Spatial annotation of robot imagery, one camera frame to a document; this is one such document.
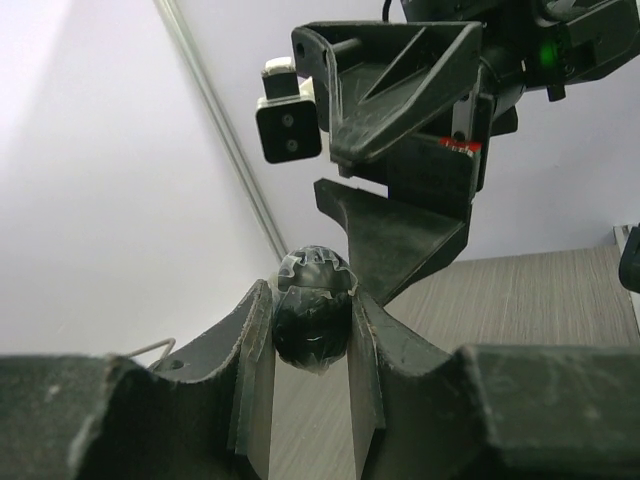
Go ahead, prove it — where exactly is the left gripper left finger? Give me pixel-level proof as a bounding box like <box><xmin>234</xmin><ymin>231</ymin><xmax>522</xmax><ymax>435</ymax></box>
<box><xmin>1</xmin><ymin>280</ymin><xmax>275</xmax><ymax>479</ymax></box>

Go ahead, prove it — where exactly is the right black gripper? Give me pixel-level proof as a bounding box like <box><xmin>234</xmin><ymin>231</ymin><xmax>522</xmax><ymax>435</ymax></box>
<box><xmin>291</xmin><ymin>1</ymin><xmax>524</xmax><ymax>305</ymax></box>

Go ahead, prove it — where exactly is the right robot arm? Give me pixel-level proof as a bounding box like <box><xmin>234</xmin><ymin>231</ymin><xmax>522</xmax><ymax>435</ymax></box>
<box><xmin>291</xmin><ymin>1</ymin><xmax>639</xmax><ymax>304</ymax></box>

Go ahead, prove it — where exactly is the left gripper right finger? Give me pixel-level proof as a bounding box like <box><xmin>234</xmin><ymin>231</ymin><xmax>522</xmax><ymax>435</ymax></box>
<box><xmin>347</xmin><ymin>293</ymin><xmax>639</xmax><ymax>479</ymax></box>

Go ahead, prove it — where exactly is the dusty black oval case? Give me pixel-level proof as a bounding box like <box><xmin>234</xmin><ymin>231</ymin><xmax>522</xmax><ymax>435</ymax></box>
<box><xmin>268</xmin><ymin>245</ymin><xmax>359</xmax><ymax>375</ymax></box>

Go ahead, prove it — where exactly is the grey wire dish rack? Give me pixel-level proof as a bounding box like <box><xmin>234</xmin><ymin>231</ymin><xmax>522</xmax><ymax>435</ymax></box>
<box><xmin>124</xmin><ymin>337</ymin><xmax>176</xmax><ymax>362</ymax></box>

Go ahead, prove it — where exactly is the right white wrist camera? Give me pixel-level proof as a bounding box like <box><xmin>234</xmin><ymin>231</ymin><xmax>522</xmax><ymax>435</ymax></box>
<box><xmin>255</xmin><ymin>57</ymin><xmax>322</xmax><ymax>164</ymax></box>

